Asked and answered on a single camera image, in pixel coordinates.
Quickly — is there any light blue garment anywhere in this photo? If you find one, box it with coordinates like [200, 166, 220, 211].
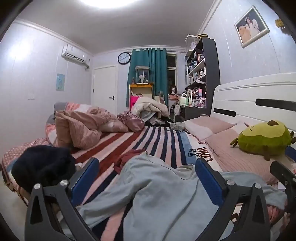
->
[77, 154, 288, 241]

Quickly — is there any pink satin cloth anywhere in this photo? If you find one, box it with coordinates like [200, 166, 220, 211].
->
[117, 111, 146, 133]

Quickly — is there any teal curtain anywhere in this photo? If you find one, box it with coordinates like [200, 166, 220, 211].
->
[126, 47, 168, 109]

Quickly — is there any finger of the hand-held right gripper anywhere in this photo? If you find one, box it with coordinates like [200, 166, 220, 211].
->
[270, 161, 296, 189]
[285, 146, 296, 163]

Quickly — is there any white air conditioner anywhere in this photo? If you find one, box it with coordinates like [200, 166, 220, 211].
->
[61, 44, 90, 69]

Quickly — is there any dark red garment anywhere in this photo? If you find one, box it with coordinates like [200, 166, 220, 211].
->
[113, 149, 148, 174]

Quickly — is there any dark shelf unit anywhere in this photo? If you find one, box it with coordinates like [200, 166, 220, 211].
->
[185, 37, 220, 116]

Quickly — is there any black cloth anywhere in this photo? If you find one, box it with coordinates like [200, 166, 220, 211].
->
[144, 116, 176, 128]

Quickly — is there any black garment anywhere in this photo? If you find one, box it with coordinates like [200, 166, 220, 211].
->
[11, 146, 77, 193]

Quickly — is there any glass display case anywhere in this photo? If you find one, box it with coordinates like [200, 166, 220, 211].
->
[135, 65, 151, 84]

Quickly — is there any striped bed sheet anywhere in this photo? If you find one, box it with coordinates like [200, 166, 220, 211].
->
[1, 125, 287, 241]

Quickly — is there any framed wall photo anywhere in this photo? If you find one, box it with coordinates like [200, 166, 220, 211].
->
[234, 5, 270, 49]

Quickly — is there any white door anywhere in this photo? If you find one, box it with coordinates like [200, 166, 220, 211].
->
[92, 65, 117, 109]

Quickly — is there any white headboard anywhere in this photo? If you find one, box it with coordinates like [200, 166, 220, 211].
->
[210, 73, 296, 137]

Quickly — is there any yellow shelf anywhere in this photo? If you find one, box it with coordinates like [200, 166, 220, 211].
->
[129, 83, 154, 109]

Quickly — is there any pink patterned blanket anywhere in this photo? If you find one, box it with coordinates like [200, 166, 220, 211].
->
[45, 102, 100, 139]

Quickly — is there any pink quilt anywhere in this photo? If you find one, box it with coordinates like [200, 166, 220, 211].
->
[54, 107, 121, 149]

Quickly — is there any clear display box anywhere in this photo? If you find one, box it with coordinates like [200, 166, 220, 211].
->
[185, 34, 199, 50]

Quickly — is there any window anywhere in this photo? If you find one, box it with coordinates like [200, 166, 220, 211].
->
[166, 53, 177, 109]

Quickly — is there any ceiling light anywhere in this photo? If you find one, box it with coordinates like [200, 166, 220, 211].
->
[80, 0, 134, 4]

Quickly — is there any blue wall poster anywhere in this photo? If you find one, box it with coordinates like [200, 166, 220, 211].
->
[56, 73, 65, 91]

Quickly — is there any pink ribbed pillow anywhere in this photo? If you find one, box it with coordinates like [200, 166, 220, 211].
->
[205, 126, 289, 183]

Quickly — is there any plain pink pillow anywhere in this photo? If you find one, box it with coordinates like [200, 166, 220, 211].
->
[184, 116, 236, 142]

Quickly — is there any green avocado plush toy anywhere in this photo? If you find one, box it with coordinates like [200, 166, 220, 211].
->
[230, 120, 295, 161]

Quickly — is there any white duvet pile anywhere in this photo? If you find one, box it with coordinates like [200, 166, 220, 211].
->
[131, 96, 170, 123]

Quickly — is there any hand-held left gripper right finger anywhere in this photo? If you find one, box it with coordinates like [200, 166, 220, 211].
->
[195, 158, 271, 241]

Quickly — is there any round wall clock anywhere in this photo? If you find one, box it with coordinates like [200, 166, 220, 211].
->
[117, 52, 131, 65]

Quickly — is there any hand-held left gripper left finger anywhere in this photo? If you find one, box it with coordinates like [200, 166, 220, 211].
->
[24, 158, 100, 241]

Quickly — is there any dark desk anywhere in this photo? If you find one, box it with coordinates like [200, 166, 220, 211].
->
[179, 105, 212, 122]

